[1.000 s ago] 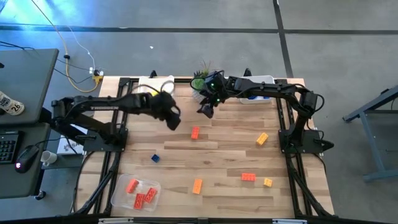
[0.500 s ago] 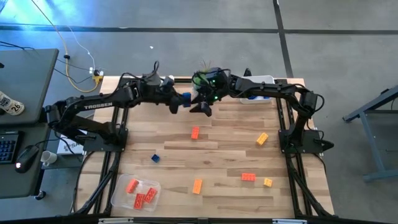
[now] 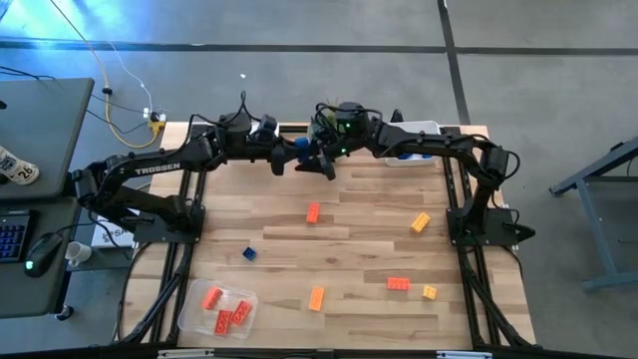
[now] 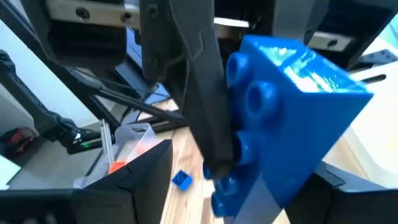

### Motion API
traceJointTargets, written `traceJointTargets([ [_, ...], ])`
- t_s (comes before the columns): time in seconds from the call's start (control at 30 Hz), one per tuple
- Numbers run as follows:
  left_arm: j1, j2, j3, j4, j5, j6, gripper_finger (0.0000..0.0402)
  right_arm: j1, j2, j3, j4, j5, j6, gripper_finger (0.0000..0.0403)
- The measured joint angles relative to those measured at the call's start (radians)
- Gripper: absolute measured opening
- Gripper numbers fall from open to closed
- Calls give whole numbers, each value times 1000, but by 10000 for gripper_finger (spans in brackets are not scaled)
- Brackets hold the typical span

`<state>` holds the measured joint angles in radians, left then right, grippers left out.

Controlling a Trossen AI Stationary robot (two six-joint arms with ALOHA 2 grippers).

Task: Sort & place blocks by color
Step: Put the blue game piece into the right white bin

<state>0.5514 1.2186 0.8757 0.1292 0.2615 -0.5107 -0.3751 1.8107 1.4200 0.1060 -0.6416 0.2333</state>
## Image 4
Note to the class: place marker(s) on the black aluminium table frame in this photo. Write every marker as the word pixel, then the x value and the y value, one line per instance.
pixel 146 109

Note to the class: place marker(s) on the clear plastic container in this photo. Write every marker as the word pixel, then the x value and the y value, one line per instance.
pixel 130 137

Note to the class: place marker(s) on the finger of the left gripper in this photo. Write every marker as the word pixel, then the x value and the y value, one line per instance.
pixel 199 93
pixel 298 18

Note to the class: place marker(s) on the white plastic bin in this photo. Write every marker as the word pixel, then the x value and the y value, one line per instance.
pixel 373 130

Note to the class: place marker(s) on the small blue toy brick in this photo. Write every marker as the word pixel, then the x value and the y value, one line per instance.
pixel 182 181

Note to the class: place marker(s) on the red toy brick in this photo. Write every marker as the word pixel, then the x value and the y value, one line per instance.
pixel 116 167

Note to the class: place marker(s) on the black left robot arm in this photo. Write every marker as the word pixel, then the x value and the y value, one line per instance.
pixel 37 102

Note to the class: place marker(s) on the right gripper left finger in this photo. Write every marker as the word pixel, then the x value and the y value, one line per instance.
pixel 124 199

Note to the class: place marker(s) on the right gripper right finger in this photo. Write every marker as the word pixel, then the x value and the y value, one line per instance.
pixel 348 205

